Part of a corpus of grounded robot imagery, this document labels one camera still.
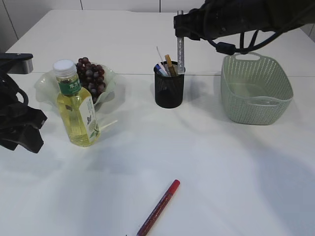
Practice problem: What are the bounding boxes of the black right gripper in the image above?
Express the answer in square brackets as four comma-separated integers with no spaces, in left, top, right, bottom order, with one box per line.
[173,7,209,41]

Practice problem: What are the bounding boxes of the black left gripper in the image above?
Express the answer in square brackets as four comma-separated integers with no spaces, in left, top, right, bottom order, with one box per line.
[0,107,47,153]

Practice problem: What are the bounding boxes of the clear plastic ruler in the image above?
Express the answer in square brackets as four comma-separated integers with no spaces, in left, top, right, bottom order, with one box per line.
[156,46,164,64]

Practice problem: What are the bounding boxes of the blue glitter pen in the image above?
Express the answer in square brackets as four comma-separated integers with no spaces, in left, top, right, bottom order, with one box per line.
[176,9,186,75]

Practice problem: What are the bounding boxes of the gold glitter pen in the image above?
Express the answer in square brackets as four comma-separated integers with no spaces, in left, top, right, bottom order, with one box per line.
[165,55,177,77]

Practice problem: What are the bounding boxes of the blue scissors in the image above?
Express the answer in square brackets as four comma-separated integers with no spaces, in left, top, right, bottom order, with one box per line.
[155,64,168,77]

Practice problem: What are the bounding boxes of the purple grape bunch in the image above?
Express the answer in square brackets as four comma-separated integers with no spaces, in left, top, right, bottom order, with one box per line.
[76,57,106,104]

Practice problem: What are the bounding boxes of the red glitter pen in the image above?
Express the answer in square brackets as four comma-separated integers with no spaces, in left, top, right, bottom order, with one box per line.
[136,179,180,236]

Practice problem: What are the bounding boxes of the pink purple scissors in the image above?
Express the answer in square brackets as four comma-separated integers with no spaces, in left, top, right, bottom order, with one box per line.
[159,62,171,77]

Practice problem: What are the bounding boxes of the clear plastic sheet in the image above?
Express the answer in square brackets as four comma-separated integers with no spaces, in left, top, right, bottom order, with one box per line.
[247,97,279,106]

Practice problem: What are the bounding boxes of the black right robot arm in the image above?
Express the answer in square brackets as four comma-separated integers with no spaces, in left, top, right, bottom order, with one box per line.
[173,0,315,56]

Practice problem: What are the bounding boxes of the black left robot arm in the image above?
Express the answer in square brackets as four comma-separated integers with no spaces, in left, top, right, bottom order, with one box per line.
[0,71,47,153]

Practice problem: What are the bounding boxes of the green wavy glass plate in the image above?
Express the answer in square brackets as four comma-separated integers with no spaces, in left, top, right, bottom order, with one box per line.
[34,65,118,131]

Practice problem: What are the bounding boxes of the black mesh pen holder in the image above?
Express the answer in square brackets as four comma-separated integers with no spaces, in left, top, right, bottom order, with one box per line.
[154,61,185,109]

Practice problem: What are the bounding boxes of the green plastic woven basket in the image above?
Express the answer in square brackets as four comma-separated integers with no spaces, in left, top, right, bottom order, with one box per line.
[220,53,293,125]

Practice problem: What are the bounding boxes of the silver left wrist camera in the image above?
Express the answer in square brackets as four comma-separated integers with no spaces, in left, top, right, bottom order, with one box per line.
[0,53,33,74]

